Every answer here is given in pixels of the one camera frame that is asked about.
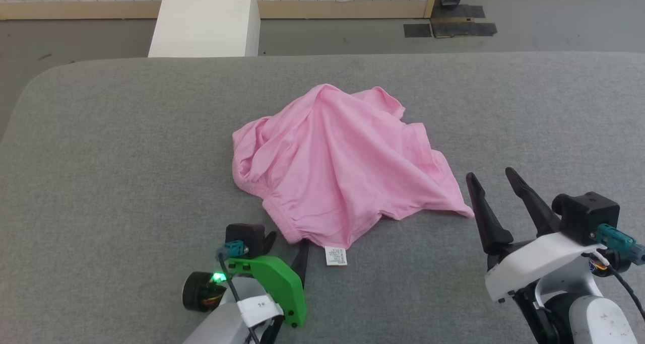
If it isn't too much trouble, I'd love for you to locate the pink garment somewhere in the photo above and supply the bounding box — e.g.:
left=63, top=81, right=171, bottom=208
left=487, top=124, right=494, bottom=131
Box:
left=232, top=84, right=475, bottom=267

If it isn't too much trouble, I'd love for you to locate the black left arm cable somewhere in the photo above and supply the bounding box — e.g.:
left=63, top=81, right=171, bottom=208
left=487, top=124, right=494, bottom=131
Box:
left=217, top=240, right=261, bottom=344

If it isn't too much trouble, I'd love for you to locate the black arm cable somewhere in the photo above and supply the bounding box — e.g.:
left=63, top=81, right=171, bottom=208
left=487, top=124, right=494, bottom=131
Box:
left=585, top=224, right=645, bottom=320
left=217, top=240, right=261, bottom=344

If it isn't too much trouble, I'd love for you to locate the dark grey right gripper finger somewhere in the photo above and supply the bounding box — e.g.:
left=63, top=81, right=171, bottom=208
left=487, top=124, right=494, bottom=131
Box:
left=466, top=172, right=514, bottom=270
left=505, top=167, right=561, bottom=238

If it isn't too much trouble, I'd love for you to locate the white pillar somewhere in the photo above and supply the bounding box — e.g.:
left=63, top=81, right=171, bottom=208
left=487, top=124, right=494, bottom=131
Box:
left=148, top=0, right=261, bottom=58

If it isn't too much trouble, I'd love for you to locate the large black floor mat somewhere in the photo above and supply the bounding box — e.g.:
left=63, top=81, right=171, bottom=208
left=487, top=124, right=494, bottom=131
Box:
left=430, top=4, right=498, bottom=38

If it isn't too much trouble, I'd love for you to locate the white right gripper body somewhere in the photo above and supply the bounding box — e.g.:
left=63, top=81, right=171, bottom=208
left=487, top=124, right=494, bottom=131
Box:
left=484, top=232, right=605, bottom=303

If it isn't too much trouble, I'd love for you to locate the small black floor mat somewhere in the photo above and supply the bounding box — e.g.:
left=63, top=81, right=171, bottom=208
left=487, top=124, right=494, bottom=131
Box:
left=403, top=23, right=433, bottom=38

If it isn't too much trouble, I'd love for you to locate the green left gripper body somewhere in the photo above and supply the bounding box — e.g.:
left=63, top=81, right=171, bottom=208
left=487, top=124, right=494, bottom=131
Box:
left=226, top=255, right=307, bottom=329

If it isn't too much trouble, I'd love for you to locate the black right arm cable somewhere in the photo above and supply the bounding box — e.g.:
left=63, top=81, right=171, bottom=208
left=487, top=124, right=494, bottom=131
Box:
left=585, top=224, right=645, bottom=320

